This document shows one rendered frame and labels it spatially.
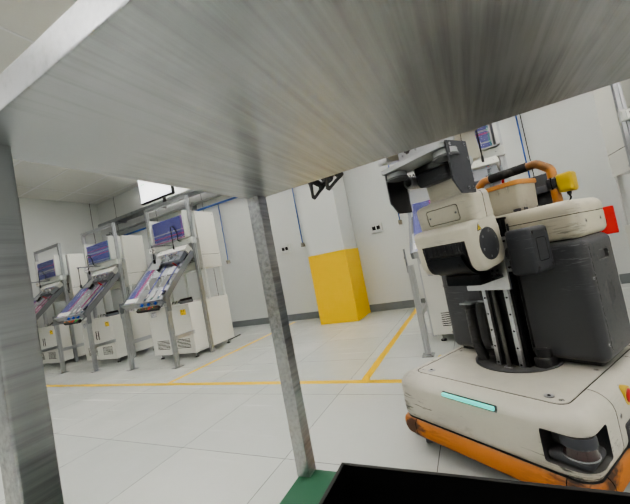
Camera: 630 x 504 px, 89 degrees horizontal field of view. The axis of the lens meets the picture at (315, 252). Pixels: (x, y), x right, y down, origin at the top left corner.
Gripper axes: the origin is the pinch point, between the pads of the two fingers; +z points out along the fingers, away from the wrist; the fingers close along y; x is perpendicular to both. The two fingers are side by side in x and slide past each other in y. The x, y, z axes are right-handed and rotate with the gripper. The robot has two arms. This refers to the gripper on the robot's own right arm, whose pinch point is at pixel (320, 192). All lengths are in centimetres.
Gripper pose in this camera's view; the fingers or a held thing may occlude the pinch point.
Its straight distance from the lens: 110.9
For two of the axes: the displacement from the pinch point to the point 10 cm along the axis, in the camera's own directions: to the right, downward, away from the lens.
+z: -2.3, 9.2, -3.1
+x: 8.4, 3.5, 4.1
